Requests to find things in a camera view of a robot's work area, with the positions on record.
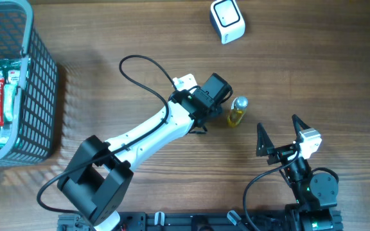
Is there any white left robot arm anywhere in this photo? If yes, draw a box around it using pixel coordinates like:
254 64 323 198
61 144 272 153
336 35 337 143
57 73 233 230

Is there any white barcode scanner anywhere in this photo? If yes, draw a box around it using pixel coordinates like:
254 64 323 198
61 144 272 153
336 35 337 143
209 0 246 44

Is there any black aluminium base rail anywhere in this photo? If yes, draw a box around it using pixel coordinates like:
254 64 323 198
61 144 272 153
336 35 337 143
57 210 344 231

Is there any dark grey plastic basket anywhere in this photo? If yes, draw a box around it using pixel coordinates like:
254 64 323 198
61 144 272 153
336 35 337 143
0 0 58 167

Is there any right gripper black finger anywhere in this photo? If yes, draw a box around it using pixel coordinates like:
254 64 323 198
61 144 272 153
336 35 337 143
256 123 274 157
292 114 310 136

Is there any white wet wipe sachet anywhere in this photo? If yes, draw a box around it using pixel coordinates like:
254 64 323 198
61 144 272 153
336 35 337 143
3 84 17 123

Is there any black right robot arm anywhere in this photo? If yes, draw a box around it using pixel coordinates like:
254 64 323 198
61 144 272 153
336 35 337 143
256 114 344 230

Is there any yellow oil bottle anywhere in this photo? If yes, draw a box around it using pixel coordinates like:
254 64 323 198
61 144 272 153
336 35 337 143
227 96 249 128

